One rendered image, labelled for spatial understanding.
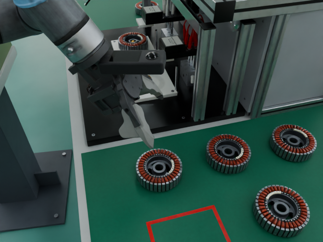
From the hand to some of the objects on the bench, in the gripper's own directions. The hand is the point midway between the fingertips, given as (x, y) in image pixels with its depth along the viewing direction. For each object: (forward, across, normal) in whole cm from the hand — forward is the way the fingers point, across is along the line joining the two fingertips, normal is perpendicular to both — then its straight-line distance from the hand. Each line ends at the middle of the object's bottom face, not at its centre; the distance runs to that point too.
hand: (161, 121), depth 63 cm
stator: (+15, 0, -11) cm, 18 cm away
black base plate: (+9, -45, -21) cm, 51 cm away
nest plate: (+9, -34, -17) cm, 38 cm away
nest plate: (+4, -56, -25) cm, 61 cm away
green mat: (+34, +6, +17) cm, 38 cm away
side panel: (+36, -31, +20) cm, 51 cm away
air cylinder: (+12, -61, -14) cm, 64 cm away
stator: (+3, -56, -24) cm, 61 cm away
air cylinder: (+17, -39, -6) cm, 43 cm away
